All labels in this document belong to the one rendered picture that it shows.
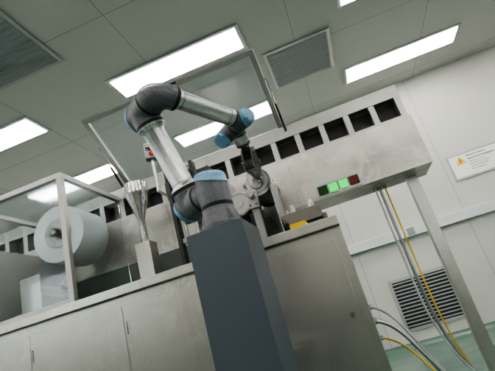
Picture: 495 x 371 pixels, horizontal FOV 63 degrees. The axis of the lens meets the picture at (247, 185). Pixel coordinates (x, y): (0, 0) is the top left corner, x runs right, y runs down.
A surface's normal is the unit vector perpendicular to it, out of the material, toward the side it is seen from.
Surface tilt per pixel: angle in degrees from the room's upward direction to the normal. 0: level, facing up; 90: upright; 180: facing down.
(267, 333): 90
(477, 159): 90
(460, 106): 90
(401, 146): 90
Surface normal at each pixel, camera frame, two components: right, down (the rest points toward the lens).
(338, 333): -0.27, -0.27
